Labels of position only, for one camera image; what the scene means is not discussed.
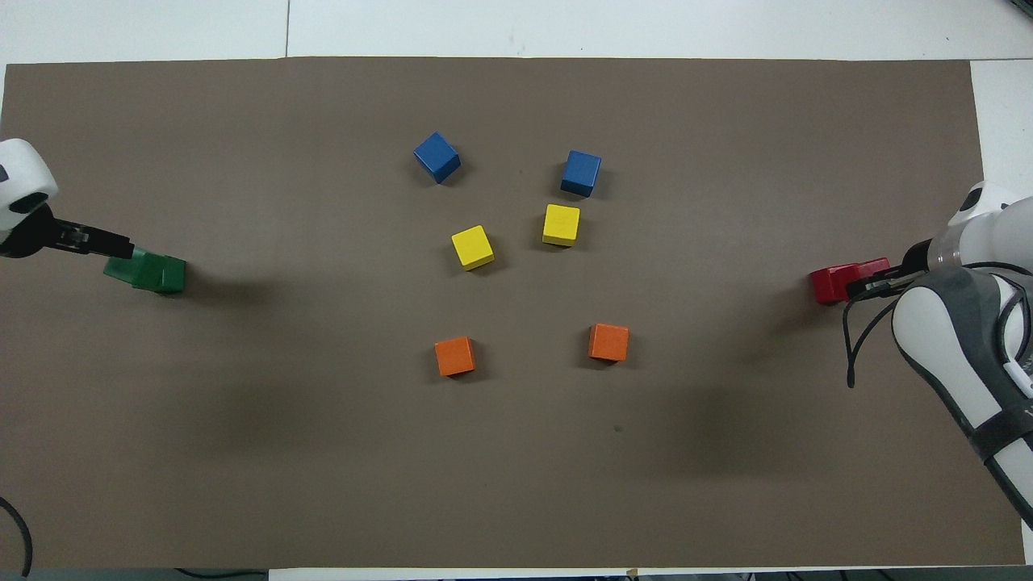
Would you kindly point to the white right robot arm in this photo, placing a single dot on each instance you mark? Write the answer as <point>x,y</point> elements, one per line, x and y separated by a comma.
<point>968,339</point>

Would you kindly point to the brown table mat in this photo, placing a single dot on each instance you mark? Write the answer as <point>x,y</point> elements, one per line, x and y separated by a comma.
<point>516,468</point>

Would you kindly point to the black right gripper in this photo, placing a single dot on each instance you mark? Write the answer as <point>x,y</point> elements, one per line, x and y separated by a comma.
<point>918,260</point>

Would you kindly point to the green wooden cube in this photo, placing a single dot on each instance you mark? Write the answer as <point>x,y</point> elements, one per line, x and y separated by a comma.
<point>168,276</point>
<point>125,270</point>

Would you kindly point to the red wooden cube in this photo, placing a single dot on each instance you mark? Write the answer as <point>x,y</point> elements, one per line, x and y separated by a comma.
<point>870,268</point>
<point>827,286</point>

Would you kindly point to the blue wooden cube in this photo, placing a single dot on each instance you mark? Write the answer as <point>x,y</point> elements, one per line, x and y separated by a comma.
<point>437,156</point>
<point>581,173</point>

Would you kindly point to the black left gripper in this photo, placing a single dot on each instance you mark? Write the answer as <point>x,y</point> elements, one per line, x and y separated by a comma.
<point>28,234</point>

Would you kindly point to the orange wooden cube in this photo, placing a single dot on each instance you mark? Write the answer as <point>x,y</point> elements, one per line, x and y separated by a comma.
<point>608,342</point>
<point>455,356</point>

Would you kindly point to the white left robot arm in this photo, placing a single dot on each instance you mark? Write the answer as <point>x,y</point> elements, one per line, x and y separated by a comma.
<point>20,177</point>

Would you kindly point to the yellow wooden cube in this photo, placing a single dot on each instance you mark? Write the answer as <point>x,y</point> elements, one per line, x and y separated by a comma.
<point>473,247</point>
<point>561,224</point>

